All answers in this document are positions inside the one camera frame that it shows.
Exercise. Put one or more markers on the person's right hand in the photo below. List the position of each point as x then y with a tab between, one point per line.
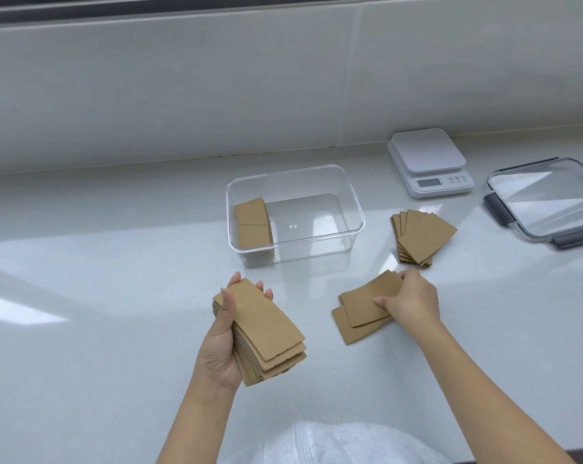
417	299

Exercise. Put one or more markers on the person's left hand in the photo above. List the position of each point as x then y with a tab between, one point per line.
216	355

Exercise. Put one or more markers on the person's left thumb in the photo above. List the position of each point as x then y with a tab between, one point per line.
227	308

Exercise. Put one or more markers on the person's right thumb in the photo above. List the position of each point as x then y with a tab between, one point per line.
382	302

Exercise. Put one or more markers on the brown paper cup sleeve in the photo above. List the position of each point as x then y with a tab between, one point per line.
354	332
366	297

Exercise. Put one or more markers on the stack of brown sleeves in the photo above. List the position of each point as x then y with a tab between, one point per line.
267	331

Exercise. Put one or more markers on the person's left forearm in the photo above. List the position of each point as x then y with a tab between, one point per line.
197	422

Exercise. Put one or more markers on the person's right forearm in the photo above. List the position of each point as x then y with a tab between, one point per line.
480	396

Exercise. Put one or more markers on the upright bundle of brown sleeves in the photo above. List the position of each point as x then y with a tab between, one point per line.
253	222

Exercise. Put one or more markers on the fanned pile of brown sleeves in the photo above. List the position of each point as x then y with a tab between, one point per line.
424	236

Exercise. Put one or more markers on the clear plastic storage container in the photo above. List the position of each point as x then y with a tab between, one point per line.
315	227

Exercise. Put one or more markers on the person's white garment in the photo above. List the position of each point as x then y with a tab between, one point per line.
340	444

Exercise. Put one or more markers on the white digital kitchen scale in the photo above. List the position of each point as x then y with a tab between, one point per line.
427	154

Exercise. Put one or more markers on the clear lid with grey clasps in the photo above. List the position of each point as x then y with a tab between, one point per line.
547	200

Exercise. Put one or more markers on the dark window frame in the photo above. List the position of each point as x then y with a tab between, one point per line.
127	7

